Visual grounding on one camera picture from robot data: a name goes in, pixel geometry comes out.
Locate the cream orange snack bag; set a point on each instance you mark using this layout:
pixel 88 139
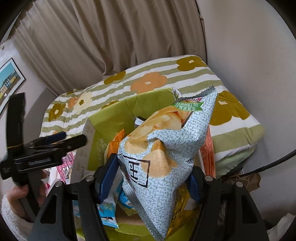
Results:
pixel 113 145

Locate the floral striped blanket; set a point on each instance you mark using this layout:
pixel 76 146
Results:
pixel 234 131

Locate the yellow snack bag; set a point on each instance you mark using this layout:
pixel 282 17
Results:
pixel 185 210

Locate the blue white snack bag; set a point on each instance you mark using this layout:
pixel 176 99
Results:
pixel 108 207

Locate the brown paper bag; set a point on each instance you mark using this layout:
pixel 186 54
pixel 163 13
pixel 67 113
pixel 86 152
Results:
pixel 251 182

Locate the green cardboard box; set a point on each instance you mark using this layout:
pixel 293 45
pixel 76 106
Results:
pixel 109 122

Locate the pink snack bag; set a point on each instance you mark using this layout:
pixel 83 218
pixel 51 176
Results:
pixel 65 169

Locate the framed houses picture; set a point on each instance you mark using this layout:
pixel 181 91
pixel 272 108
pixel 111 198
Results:
pixel 11 80

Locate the pale blue chips bag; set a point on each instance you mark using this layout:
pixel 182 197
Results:
pixel 157 157

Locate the black lamp stand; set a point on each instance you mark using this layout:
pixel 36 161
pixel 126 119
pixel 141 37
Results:
pixel 234 172

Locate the beige curtain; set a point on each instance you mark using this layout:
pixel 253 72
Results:
pixel 74 44

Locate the white pink table cloth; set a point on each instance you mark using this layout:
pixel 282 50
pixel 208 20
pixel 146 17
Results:
pixel 204 159

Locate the white clothes pile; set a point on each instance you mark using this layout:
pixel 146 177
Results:
pixel 278 231

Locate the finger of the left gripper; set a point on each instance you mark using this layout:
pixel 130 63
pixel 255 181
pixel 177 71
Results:
pixel 66 145
pixel 43 141

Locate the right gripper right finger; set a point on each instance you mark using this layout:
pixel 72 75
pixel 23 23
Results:
pixel 227 210

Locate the left hand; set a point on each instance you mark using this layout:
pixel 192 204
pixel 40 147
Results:
pixel 18 193

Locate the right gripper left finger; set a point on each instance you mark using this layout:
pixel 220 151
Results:
pixel 55 220

